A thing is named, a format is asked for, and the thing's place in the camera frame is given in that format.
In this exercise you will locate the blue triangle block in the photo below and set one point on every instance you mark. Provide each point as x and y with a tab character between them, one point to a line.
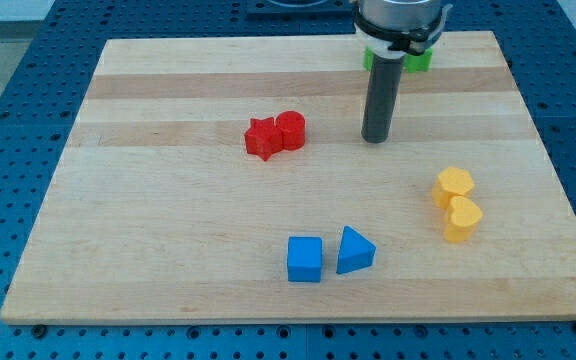
355	251

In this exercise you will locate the green cylinder block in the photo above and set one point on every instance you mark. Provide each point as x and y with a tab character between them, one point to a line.
418	63

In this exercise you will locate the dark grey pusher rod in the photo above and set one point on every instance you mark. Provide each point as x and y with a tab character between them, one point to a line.
382	90

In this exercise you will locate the red star block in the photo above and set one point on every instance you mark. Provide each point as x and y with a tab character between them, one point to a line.
263	138

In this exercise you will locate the yellow heart block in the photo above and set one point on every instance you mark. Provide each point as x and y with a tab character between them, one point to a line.
461	219

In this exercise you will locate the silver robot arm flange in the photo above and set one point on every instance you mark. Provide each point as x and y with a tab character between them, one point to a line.
392	29

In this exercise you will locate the yellow hexagon block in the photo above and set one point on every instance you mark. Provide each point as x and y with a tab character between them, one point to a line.
451	182

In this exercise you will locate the green block behind rod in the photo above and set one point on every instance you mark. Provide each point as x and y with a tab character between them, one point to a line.
368	59

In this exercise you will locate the blue cube block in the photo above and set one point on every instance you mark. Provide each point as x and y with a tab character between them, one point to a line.
305	259

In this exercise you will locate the red cylinder block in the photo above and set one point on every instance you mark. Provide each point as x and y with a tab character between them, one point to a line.
292	125

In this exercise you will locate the wooden board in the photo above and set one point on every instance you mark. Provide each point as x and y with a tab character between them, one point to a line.
156	214

